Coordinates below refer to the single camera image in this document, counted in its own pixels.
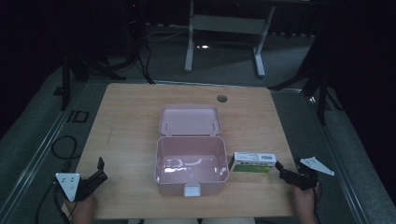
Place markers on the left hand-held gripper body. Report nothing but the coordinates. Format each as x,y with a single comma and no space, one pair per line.
68,185

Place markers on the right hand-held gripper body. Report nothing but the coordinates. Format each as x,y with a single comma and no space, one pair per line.
306,179

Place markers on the white and green medicine box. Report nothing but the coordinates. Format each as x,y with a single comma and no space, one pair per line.
252,162

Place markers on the pink plastic box with lid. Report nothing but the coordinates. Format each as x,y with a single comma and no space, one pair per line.
190,155

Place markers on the person's right hand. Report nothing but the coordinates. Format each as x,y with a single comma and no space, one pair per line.
305,203

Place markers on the person's left hand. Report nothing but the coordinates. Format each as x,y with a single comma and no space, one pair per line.
84,210

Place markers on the grey round table grommet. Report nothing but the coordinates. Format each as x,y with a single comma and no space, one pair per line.
222,99

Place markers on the person's legs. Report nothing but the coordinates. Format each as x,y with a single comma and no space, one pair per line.
199,221

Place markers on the black metal stand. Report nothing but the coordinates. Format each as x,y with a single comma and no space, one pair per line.
317,74
84,67

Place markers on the white metal desk frame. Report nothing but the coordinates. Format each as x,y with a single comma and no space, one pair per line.
229,24

